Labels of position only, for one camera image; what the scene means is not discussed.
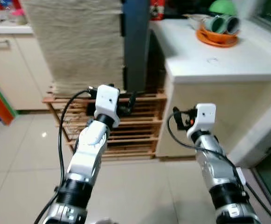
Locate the grey mini fridge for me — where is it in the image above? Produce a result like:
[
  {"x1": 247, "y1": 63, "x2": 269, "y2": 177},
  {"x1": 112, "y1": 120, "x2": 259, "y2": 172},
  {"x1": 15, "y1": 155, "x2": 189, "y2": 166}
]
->
[{"x1": 121, "y1": 0, "x2": 151, "y2": 92}]

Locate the wooden wine rack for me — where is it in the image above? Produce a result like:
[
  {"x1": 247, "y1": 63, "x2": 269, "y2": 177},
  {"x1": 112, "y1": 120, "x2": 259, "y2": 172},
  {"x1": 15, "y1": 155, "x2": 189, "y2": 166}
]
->
[{"x1": 43, "y1": 83, "x2": 167, "y2": 161}]

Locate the beige cloth cover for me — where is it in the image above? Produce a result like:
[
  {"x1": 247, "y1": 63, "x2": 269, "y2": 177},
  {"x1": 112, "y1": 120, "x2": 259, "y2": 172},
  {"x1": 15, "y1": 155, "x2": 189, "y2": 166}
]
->
[{"x1": 21, "y1": 0, "x2": 125, "y2": 96}]

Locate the orange plate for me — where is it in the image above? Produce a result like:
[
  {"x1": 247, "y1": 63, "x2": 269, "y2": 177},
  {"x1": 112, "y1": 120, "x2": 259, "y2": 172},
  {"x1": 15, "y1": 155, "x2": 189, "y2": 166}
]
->
[{"x1": 196, "y1": 27, "x2": 239, "y2": 48}]

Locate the red can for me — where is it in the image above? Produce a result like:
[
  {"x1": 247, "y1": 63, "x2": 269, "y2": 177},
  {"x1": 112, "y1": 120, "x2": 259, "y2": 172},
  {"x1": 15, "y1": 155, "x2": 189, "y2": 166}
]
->
[{"x1": 149, "y1": 0, "x2": 165, "y2": 21}]

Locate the small white bowl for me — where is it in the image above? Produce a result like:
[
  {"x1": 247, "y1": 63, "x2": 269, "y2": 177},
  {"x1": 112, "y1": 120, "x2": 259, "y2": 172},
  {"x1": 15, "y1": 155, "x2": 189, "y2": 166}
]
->
[{"x1": 184, "y1": 13, "x2": 209, "y2": 29}]

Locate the green board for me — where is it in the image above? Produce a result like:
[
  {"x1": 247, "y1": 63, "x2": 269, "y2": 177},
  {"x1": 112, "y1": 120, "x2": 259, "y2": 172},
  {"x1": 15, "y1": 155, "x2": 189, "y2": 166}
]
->
[{"x1": 0, "y1": 70, "x2": 18, "y2": 115}]

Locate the green bowl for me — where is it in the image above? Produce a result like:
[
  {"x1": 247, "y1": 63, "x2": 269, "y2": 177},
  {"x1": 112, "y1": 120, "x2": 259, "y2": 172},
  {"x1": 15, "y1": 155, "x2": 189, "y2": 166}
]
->
[{"x1": 209, "y1": 0, "x2": 237, "y2": 16}]

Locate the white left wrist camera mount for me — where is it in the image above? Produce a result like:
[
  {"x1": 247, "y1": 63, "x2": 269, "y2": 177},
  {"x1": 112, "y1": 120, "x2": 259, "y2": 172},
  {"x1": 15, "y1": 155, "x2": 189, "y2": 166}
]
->
[{"x1": 94, "y1": 85, "x2": 121, "y2": 127}]

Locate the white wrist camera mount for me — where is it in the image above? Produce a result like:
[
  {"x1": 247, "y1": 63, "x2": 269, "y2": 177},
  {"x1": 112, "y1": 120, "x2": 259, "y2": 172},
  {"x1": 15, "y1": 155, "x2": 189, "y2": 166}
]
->
[
  {"x1": 188, "y1": 104, "x2": 216, "y2": 140},
  {"x1": 94, "y1": 85, "x2": 121, "y2": 127}
]

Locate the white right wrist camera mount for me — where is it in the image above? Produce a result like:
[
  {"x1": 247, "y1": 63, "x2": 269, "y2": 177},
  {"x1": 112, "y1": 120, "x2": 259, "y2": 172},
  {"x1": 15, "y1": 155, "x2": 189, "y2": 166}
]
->
[{"x1": 188, "y1": 104, "x2": 216, "y2": 140}]

